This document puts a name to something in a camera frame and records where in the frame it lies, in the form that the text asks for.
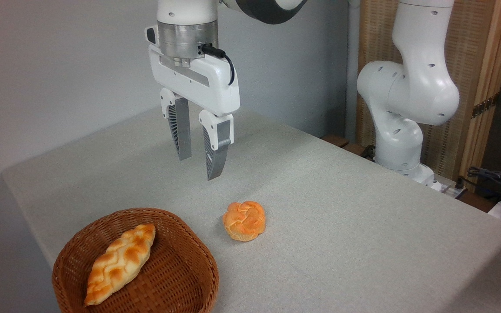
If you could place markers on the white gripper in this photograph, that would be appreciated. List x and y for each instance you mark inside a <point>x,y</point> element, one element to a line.
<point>207,87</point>

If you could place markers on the metal screen hinge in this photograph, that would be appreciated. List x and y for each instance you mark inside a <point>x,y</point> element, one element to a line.
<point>484,105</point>

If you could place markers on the wooden bamboo folding screen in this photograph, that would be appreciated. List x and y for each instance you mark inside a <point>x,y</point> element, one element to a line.
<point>470,43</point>

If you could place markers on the long braided bread loaf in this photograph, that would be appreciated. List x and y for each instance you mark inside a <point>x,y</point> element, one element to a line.
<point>118,265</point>

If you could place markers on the round knotted bread roll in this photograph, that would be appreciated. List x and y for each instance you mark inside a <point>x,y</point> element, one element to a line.
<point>244,221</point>

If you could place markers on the brown wicker basket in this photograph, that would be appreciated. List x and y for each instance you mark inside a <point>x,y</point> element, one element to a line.
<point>170,278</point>

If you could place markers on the brown wooden block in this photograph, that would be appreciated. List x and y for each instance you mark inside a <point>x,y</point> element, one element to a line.
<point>335,140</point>

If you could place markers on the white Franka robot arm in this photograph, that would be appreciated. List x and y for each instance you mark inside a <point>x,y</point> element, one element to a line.
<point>411,87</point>

